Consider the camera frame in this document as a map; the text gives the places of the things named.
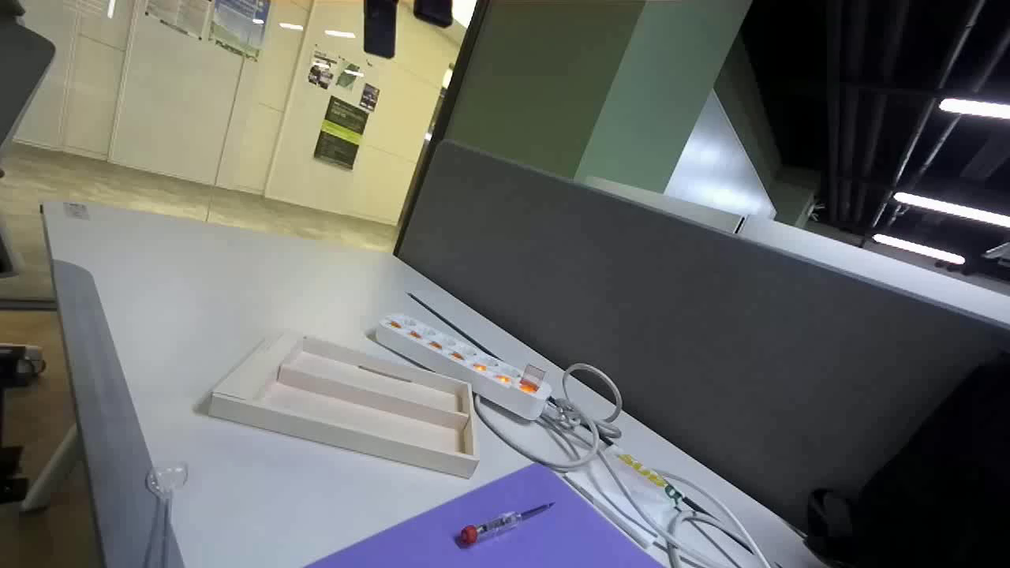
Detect red capped marker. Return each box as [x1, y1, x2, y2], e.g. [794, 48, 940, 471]
[452, 499, 560, 549]

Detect white divided box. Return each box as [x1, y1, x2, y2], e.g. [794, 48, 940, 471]
[205, 329, 484, 481]

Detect green pillar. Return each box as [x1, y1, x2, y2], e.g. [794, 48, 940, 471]
[439, 0, 754, 197]

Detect white power strip orange switches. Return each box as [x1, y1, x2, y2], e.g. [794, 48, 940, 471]
[371, 310, 552, 424]

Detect dark monitor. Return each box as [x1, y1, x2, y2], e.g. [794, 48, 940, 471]
[0, 0, 59, 145]

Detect gray desk partition panel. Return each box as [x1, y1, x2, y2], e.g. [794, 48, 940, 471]
[393, 140, 1010, 532]

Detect clear plastic clamp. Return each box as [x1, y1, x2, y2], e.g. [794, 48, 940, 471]
[139, 461, 192, 568]

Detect ceiling light tube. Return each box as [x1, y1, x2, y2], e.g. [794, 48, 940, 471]
[933, 95, 1010, 125]
[890, 190, 1010, 235]
[869, 232, 969, 270]

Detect purple mat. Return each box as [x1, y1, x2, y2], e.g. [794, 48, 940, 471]
[306, 461, 666, 568]

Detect white table leg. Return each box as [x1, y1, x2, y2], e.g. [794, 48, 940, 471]
[19, 420, 84, 514]

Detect black office chair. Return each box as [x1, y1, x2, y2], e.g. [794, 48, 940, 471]
[806, 358, 1010, 568]

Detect dark green wall poster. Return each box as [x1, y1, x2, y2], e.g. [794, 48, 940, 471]
[311, 131, 363, 175]
[323, 95, 371, 140]

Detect blue green wall poster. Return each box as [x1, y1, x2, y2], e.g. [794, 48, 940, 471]
[205, 0, 274, 59]

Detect pale wall poster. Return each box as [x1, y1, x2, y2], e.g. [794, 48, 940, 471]
[142, 0, 216, 40]

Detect thin black cable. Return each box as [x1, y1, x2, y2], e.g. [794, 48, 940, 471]
[406, 292, 490, 348]

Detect white power cable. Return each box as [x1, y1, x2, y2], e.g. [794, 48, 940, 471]
[469, 359, 784, 568]

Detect yellow cable label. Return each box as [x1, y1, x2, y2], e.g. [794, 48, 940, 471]
[611, 453, 677, 495]

